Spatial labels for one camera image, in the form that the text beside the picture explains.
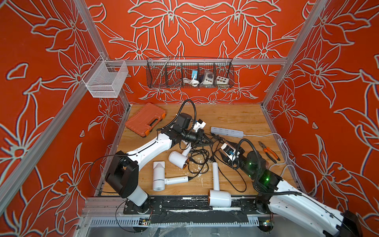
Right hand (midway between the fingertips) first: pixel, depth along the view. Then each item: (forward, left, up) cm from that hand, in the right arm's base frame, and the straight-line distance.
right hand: (221, 144), depth 74 cm
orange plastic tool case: (+28, +49, -14) cm, 58 cm away
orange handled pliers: (+7, -35, -21) cm, 41 cm away
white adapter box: (+40, +5, +12) cm, 42 cm away
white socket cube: (+41, -4, +9) cm, 42 cm away
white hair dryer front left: (-13, +33, -15) cm, 38 cm away
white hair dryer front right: (-22, +2, -14) cm, 26 cm away
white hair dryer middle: (-1, +23, -16) cm, 28 cm away
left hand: (-1, +5, +3) cm, 5 cm away
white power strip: (+20, -9, -18) cm, 29 cm away
